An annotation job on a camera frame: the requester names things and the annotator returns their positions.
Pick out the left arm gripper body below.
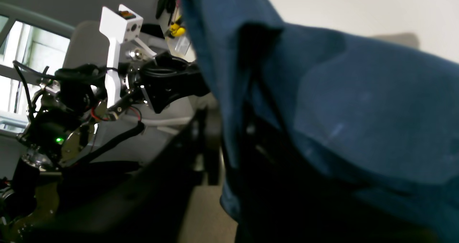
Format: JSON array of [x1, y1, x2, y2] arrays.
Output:
[[124, 52, 210, 114]]

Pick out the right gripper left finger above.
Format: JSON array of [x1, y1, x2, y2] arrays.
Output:
[[24, 109, 222, 243]]

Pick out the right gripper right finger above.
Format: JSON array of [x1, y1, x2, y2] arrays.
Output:
[[235, 104, 431, 243]]

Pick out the blue T-shirt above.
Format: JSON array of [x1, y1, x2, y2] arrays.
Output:
[[180, 0, 458, 243]]

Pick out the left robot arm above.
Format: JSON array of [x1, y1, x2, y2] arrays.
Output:
[[1, 52, 210, 243]]

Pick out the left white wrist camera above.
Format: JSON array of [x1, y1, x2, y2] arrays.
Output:
[[99, 4, 144, 108]]

